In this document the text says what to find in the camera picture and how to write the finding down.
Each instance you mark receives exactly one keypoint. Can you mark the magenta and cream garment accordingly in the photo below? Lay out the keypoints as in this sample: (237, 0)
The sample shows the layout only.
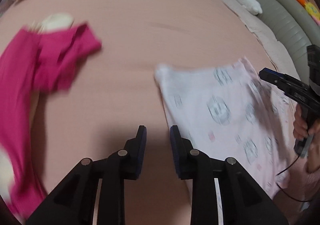
(50, 59)

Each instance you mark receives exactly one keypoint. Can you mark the bed with pink sheet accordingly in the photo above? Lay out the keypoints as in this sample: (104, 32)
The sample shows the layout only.
(125, 39)

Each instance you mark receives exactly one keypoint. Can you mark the person's right hand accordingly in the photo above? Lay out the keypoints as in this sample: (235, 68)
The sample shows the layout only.
(301, 127)

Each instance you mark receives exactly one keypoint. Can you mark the pink cartoon print pajama pants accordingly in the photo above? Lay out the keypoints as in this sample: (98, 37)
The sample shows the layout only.
(212, 104)

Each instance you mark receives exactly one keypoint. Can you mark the yellow plush toy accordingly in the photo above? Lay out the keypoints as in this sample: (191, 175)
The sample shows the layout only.
(313, 10)

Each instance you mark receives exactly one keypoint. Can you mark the white plush toy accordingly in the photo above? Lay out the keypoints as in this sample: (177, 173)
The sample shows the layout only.
(248, 2)

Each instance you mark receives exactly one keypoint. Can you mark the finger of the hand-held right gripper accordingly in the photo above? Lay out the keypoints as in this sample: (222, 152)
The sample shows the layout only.
(272, 72)
(275, 81)

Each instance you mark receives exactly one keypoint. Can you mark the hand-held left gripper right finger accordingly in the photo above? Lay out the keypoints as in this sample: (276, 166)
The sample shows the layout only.
(175, 154)

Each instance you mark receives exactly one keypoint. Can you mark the beige textured blanket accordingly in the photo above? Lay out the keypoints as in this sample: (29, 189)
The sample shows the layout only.
(250, 19)

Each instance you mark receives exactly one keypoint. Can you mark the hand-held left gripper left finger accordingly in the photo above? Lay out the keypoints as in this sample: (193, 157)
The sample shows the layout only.
(141, 149)

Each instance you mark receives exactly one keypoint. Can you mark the grey padded headboard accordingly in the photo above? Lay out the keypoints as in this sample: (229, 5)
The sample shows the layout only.
(282, 14)

